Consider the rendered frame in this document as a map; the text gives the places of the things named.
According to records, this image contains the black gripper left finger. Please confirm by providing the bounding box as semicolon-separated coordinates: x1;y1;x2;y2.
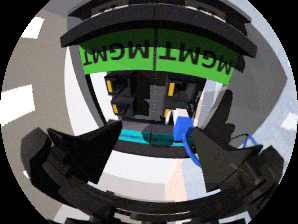
47;121;122;185

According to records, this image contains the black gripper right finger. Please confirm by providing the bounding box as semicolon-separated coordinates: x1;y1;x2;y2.
192;127;263;193

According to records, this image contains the blue cable with plug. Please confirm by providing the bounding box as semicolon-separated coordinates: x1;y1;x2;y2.
166;108;257;168

